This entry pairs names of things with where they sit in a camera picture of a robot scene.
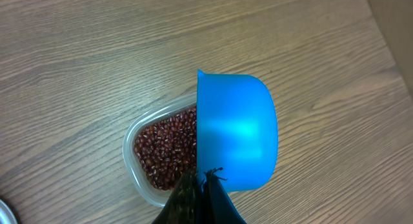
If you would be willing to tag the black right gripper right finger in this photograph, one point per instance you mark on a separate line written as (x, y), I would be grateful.
(217, 207)

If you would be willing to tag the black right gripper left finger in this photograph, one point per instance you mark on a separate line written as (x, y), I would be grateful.
(181, 207)

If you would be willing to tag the blue plastic measuring scoop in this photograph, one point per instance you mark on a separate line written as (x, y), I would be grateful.
(237, 130)

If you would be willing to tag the blue metal bowl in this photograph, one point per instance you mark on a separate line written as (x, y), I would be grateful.
(6, 215)

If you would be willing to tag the red beans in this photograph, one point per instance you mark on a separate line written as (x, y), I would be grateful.
(167, 149)

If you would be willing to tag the clear plastic food container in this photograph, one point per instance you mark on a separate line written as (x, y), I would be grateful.
(153, 196)

